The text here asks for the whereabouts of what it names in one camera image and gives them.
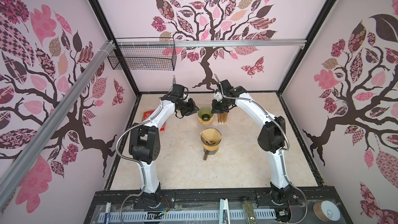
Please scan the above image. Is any white slotted cable duct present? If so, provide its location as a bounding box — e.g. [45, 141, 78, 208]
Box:
[92, 209, 276, 224]

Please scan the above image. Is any smoked glass carafe wooden handle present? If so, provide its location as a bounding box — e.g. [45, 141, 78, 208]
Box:
[203, 148, 219, 161]

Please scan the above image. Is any red gummy candy bag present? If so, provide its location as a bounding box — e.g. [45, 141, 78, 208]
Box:
[142, 110, 165, 131]

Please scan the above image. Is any brown tape roll white disc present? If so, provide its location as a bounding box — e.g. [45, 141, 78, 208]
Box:
[313, 201, 341, 222]

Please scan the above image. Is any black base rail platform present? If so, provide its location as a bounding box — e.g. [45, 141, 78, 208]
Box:
[84, 186, 353, 224]

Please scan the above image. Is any small wooden ring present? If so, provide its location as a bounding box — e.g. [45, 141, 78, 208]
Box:
[197, 116, 215, 127]

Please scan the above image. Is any green herb filled jar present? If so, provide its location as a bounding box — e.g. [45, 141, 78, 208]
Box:
[241, 198, 258, 224]

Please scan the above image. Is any green glass dripper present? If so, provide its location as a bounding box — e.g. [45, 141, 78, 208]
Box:
[198, 106, 214, 122]

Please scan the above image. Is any white centre bracket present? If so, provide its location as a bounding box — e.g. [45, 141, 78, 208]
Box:
[219, 199, 230, 224]

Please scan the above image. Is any orange coffee filter box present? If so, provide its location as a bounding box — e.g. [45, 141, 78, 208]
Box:
[217, 114, 222, 124]

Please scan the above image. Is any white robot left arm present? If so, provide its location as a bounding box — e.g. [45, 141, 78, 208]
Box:
[129, 84, 199, 197]

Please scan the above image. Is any aluminium side rail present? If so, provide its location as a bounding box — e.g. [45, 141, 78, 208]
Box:
[1, 40, 115, 207]

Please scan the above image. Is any black wire mesh basket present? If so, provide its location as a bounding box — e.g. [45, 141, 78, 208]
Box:
[108, 37, 177, 71]

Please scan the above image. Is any wooden dripper collar ring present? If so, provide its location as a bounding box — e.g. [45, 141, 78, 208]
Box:
[201, 141, 222, 152]

